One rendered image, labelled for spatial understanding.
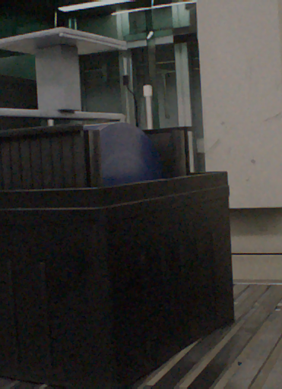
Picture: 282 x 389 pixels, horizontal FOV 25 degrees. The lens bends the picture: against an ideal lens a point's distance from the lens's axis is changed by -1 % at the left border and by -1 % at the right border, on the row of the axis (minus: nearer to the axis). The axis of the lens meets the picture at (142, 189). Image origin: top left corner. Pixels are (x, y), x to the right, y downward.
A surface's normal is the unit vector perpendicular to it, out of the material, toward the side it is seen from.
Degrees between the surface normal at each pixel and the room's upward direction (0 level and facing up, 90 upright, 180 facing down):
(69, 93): 90
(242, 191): 90
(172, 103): 90
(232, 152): 90
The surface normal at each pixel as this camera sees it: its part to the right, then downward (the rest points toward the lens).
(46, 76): -0.50, 0.07
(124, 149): 0.86, -0.01
